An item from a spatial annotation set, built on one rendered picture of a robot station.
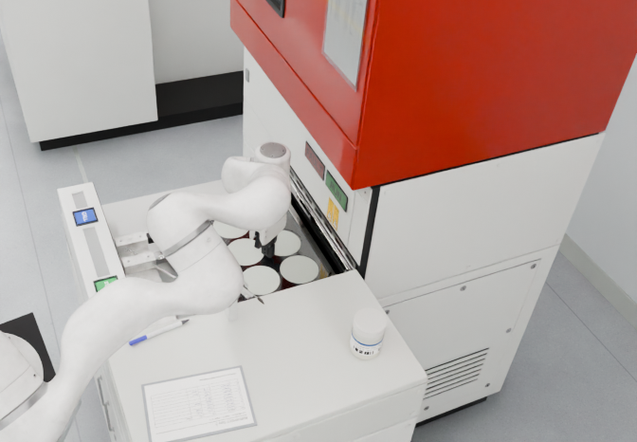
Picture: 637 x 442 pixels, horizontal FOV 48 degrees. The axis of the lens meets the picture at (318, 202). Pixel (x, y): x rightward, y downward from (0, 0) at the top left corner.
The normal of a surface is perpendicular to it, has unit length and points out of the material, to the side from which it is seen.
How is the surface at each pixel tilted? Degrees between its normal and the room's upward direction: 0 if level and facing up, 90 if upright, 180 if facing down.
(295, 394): 0
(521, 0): 90
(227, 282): 50
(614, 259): 90
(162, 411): 0
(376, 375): 0
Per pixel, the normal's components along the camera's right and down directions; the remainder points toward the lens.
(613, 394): 0.08, -0.76
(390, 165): 0.42, 0.62
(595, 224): -0.91, 0.22
